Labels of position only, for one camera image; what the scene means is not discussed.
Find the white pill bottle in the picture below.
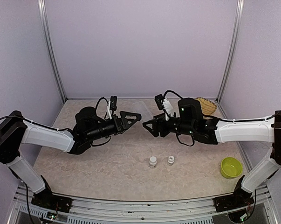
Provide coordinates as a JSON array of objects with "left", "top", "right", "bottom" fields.
[
  {"left": 149, "top": 156, "right": 157, "bottom": 168},
  {"left": 167, "top": 155, "right": 175, "bottom": 166}
]

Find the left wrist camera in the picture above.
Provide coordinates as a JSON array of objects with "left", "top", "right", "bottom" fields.
[{"left": 104, "top": 96, "right": 117, "bottom": 120}]

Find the white pill bottle right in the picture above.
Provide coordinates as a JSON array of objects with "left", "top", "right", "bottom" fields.
[{"left": 167, "top": 155, "right": 175, "bottom": 166}]

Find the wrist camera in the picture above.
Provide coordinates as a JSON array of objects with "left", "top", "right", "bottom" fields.
[
  {"left": 154, "top": 94, "right": 176, "bottom": 120},
  {"left": 104, "top": 96, "right": 117, "bottom": 120}
]

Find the woven bamboo tray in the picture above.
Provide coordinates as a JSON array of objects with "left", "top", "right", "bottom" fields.
[{"left": 195, "top": 97, "right": 217, "bottom": 115}]

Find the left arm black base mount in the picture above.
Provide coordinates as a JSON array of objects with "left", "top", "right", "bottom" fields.
[{"left": 31, "top": 188, "right": 73, "bottom": 213}]

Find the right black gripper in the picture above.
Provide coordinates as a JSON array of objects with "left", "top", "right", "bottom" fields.
[{"left": 142, "top": 112, "right": 195, "bottom": 138}]

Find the aluminium frame post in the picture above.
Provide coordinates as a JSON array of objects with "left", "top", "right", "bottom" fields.
[
  {"left": 38, "top": 0, "right": 67, "bottom": 104},
  {"left": 216, "top": 0, "right": 244, "bottom": 104}
]

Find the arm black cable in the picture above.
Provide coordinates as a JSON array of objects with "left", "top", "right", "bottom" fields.
[
  {"left": 164, "top": 90, "right": 185, "bottom": 100},
  {"left": 0, "top": 97, "right": 110, "bottom": 131}
]

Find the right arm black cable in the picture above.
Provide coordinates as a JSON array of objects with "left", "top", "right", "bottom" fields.
[{"left": 164, "top": 90, "right": 185, "bottom": 100}]

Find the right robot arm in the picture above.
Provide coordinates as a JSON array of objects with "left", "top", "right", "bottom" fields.
[{"left": 143, "top": 96, "right": 281, "bottom": 207}]

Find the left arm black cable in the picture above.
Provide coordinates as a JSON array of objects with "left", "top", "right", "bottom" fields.
[{"left": 0, "top": 97, "right": 110, "bottom": 131}]

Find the white pill bottle left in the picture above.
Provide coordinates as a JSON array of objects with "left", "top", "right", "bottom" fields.
[{"left": 149, "top": 156, "right": 157, "bottom": 168}]

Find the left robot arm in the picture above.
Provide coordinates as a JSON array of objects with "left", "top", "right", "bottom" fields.
[{"left": 0, "top": 106, "right": 142, "bottom": 208}]

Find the right aluminium frame post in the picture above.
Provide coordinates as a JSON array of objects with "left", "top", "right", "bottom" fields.
[{"left": 216, "top": 0, "right": 244, "bottom": 104}]

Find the clear plastic pill organizer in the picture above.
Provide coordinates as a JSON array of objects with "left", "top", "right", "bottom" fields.
[{"left": 132, "top": 101, "right": 153, "bottom": 122}]

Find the lime green bowl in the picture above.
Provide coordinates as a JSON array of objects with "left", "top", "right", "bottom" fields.
[{"left": 220, "top": 157, "right": 243, "bottom": 179}]

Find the front aluminium rail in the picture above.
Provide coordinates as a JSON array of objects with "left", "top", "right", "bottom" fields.
[{"left": 4, "top": 185, "right": 281, "bottom": 224}]

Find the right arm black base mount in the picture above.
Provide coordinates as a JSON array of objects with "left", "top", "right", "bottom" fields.
[{"left": 213, "top": 188, "right": 254, "bottom": 212}]

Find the left aluminium frame post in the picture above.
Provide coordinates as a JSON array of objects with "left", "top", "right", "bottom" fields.
[{"left": 38, "top": 0, "right": 67, "bottom": 104}]

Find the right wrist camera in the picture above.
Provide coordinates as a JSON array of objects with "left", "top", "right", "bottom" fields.
[{"left": 154, "top": 94, "right": 176, "bottom": 120}]

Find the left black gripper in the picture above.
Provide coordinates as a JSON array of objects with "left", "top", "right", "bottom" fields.
[{"left": 86, "top": 111, "right": 142, "bottom": 142}]

